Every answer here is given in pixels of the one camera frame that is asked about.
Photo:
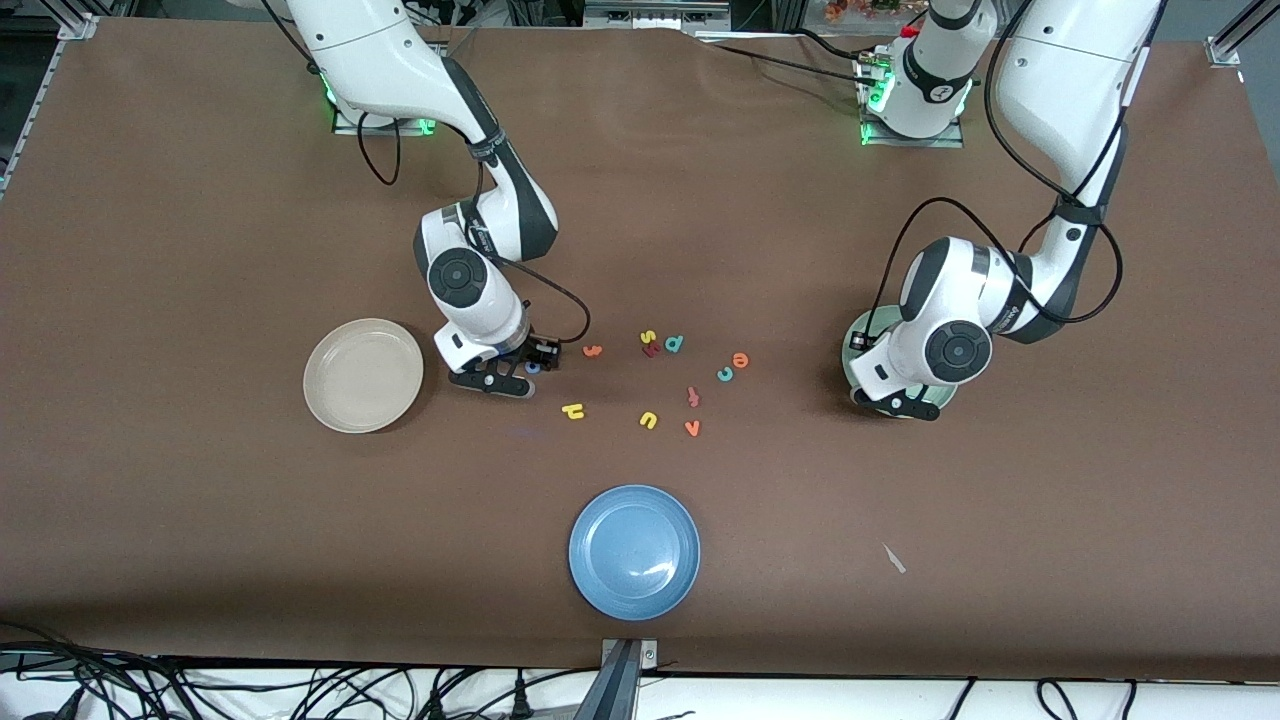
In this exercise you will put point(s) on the aluminium frame profile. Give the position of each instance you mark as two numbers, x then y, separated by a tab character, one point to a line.
80	27
1235	40

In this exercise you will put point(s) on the orange dried flowers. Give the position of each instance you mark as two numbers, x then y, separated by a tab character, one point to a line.
860	8

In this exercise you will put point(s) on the grey metal device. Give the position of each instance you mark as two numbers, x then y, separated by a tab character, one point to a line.
655	14

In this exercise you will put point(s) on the pale green plate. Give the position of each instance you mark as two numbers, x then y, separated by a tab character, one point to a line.
852	370

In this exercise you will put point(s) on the small white paper scrap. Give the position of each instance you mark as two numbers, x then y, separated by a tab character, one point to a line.
893	558

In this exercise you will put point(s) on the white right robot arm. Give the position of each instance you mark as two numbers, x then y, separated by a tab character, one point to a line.
380	50

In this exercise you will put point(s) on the black power plug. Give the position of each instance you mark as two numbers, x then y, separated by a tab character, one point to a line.
520	700
436	706

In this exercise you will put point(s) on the beige brown plate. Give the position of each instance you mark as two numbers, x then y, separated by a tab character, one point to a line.
363	376

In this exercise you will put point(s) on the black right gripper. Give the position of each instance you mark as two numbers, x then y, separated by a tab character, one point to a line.
537	352

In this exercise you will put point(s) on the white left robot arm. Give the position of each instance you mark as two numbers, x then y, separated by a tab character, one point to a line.
1060	60

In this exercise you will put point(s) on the blue plate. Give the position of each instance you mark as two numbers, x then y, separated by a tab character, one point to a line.
634	552

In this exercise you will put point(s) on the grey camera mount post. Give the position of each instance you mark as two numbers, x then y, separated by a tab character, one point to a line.
620	685

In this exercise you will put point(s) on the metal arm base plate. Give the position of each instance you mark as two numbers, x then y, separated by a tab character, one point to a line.
345	125
870	135

